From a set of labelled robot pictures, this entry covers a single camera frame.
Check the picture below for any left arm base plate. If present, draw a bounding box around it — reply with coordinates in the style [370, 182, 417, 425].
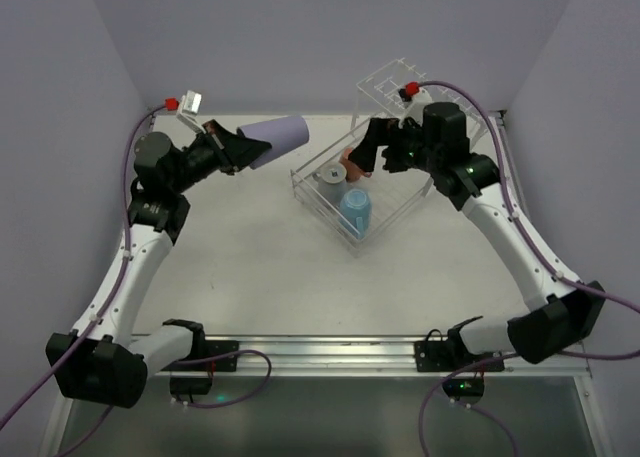
[147, 319, 239, 373]

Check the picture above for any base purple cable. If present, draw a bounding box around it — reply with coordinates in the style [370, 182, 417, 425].
[169, 352, 274, 411]
[418, 366, 518, 457]

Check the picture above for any coral orange mug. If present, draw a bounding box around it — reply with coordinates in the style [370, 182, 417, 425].
[339, 147, 371, 183]

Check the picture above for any lavender tall cup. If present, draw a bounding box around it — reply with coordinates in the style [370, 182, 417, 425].
[237, 116, 309, 170]

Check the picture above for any clear acrylic dish rack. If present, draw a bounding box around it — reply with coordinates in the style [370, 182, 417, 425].
[288, 59, 490, 259]

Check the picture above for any aluminium mounting rail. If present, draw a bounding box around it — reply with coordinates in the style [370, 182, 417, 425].
[64, 332, 591, 378]

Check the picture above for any light blue mug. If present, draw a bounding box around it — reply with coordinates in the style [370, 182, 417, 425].
[339, 188, 373, 240]

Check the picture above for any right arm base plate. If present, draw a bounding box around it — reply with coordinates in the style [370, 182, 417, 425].
[413, 316, 513, 373]

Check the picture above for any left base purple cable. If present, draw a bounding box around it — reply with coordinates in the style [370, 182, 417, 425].
[169, 352, 274, 411]

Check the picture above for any pale grey footed cup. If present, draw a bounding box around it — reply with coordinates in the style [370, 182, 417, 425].
[313, 162, 348, 206]

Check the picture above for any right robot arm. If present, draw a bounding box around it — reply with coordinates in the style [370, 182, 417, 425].
[349, 102, 604, 364]

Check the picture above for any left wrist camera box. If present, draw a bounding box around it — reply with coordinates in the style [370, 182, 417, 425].
[164, 90, 203, 133]

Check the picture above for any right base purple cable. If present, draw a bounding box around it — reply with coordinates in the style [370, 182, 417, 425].
[418, 366, 518, 457]

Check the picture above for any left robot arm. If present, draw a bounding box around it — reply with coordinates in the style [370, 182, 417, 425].
[45, 120, 274, 408]

